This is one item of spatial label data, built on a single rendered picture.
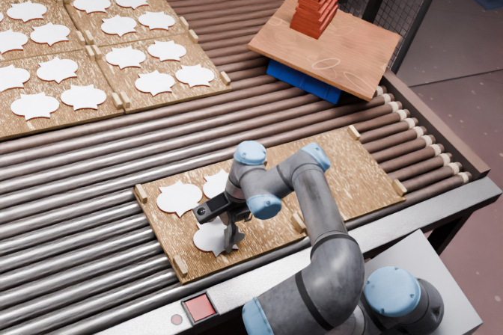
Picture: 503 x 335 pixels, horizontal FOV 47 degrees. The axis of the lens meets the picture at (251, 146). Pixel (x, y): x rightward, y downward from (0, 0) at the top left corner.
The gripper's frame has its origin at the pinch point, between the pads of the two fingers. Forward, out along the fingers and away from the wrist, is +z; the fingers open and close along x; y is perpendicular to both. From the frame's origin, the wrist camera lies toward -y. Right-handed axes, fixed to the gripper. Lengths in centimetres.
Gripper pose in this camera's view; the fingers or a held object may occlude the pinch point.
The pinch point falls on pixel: (216, 236)
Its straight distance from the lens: 165.6
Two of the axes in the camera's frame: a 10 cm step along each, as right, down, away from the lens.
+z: -2.4, 7.0, 6.7
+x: -4.9, -6.8, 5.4
